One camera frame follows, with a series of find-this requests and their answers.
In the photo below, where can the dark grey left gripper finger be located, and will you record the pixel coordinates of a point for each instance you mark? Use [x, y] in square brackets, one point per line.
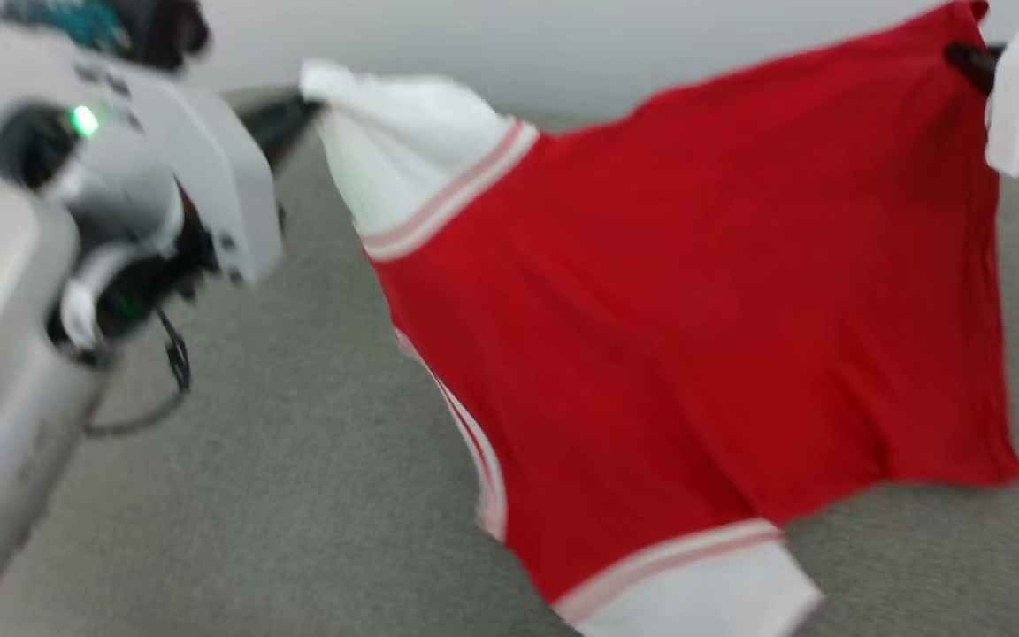
[278, 122]

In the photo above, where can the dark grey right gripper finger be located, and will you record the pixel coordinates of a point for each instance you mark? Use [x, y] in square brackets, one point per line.
[974, 64]

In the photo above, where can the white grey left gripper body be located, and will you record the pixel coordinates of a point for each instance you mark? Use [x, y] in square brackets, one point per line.
[200, 168]

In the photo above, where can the red white striped garment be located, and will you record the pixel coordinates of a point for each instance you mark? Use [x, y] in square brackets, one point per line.
[695, 310]

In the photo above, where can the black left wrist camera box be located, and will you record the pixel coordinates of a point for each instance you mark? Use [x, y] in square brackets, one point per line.
[164, 31]

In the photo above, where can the teal left camera connector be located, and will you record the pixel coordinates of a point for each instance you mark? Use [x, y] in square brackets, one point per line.
[67, 22]

